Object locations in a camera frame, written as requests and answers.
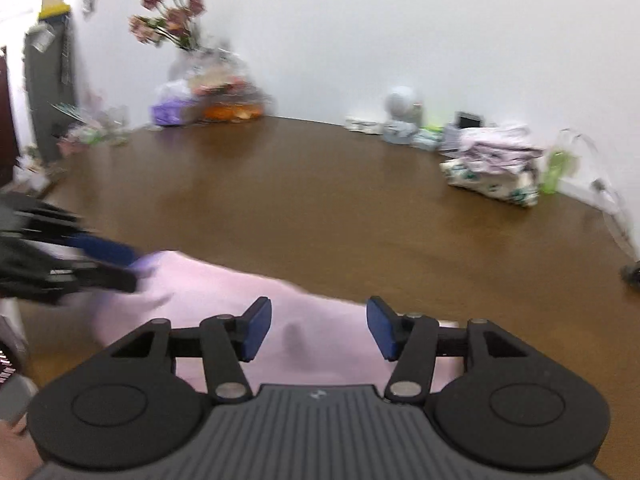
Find pink blue purple tank top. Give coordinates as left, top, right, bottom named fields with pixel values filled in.
left=89, top=249, right=467, bottom=396

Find pink jacket sleeve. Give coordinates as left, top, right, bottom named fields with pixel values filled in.
left=0, top=416, right=42, bottom=480

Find purple tissue box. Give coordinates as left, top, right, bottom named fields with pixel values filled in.
left=151, top=78, right=201, bottom=127

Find plastic box of oranges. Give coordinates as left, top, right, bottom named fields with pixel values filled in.
left=201, top=90, right=265, bottom=122

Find plastic bag of snacks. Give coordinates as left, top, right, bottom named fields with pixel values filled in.
left=168, top=42, right=256, bottom=98

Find white floral folded cloth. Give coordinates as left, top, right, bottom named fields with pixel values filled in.
left=439, top=159, right=539, bottom=208

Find white power strip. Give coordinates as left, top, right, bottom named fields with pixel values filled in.
left=558, top=179, right=620, bottom=214

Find pink artificial flowers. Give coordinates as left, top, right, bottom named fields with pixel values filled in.
left=129, top=0, right=206, bottom=52

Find green spray bottle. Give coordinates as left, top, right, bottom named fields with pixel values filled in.
left=540, top=148, right=575, bottom=194

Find green white small box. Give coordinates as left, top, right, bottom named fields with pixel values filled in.
left=410, top=126, right=444, bottom=152

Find small black box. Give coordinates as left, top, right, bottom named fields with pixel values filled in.
left=456, top=112, right=484, bottom=130

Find white astronaut figurine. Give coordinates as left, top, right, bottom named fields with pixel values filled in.
left=382, top=86, right=423, bottom=145

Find white charger cables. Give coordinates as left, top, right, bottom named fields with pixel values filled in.
left=556, top=128, right=639, bottom=256

